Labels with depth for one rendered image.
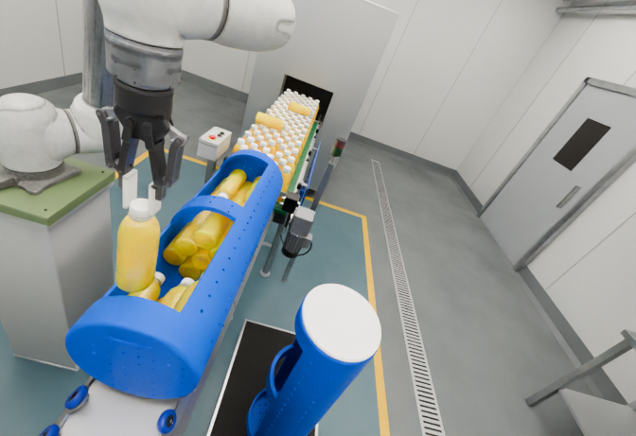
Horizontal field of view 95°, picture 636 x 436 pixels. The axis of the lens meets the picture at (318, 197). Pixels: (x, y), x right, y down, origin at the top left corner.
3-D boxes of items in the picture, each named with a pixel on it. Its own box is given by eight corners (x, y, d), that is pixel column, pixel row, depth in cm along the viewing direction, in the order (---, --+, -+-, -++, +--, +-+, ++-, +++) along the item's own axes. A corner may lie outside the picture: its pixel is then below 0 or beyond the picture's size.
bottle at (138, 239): (113, 293, 58) (114, 222, 50) (118, 267, 64) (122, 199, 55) (152, 292, 62) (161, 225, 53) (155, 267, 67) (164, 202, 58)
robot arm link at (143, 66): (161, 53, 35) (158, 100, 38) (195, 47, 43) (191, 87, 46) (84, 24, 34) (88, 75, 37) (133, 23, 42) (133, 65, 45)
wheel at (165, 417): (152, 428, 64) (159, 427, 63) (164, 405, 67) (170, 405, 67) (164, 437, 66) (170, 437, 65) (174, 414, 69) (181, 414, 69)
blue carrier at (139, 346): (73, 380, 68) (50, 306, 53) (220, 192, 142) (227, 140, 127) (192, 411, 70) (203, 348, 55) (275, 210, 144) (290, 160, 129)
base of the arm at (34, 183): (-34, 180, 90) (-40, 165, 87) (37, 153, 109) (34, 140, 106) (22, 202, 91) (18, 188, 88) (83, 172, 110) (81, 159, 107)
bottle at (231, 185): (228, 171, 130) (210, 192, 114) (240, 165, 128) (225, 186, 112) (237, 184, 133) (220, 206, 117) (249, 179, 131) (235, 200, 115)
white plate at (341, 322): (365, 285, 112) (363, 287, 112) (296, 281, 102) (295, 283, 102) (395, 358, 90) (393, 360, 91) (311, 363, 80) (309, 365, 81)
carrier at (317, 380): (298, 388, 158) (245, 392, 148) (364, 286, 113) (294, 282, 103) (308, 455, 136) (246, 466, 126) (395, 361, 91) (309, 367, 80)
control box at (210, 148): (196, 155, 152) (199, 137, 147) (212, 141, 169) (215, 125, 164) (215, 162, 153) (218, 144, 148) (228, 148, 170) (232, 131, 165)
